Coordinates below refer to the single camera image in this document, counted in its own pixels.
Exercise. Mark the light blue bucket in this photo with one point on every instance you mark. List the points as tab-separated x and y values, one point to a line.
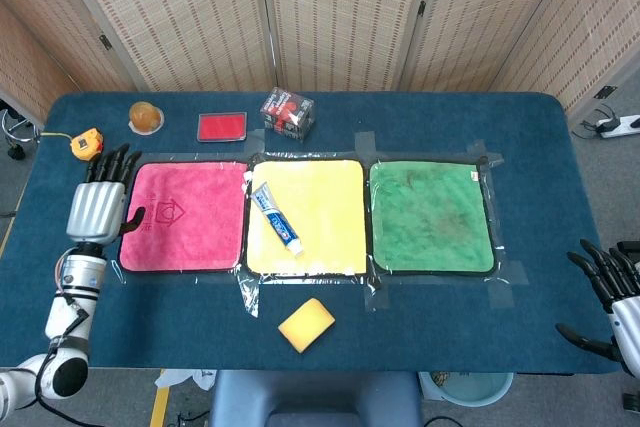
475	389

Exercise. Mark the red ink pad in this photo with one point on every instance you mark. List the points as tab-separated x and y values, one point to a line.
222	127

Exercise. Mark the bamboo folding screen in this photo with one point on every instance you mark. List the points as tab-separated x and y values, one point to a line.
185	22

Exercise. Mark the white power strip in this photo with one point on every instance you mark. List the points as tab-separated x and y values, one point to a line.
617	126

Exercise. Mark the pink cloth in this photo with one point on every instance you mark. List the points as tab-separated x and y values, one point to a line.
200	227

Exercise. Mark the white plastic bag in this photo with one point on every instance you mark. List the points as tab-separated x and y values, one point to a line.
182	378

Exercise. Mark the blue-grey chair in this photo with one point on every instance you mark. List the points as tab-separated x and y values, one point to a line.
310	397

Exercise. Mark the green cloth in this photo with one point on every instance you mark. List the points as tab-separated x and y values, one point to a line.
430	217

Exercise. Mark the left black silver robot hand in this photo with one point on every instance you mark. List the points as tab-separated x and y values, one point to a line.
95	212

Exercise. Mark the blue and white toothpaste tube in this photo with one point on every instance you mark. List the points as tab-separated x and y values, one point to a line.
277	219

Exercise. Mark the yellow cloth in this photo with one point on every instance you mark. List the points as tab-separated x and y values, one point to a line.
330	207

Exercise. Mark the crinkled clear tape strip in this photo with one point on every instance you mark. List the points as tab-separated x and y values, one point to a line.
248	297

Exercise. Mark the orange jelly cup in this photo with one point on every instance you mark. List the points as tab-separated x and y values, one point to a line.
146	117

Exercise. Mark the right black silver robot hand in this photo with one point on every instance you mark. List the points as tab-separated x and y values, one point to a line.
627	327

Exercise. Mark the yellow tape measure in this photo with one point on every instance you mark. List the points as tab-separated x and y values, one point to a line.
86	145

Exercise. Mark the chrome stool base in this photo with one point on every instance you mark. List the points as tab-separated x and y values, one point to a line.
20	129

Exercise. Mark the yellow sponge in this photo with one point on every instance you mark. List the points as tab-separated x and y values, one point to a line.
306	325

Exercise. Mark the clear box of black-red cards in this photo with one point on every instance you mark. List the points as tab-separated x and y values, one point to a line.
287	114

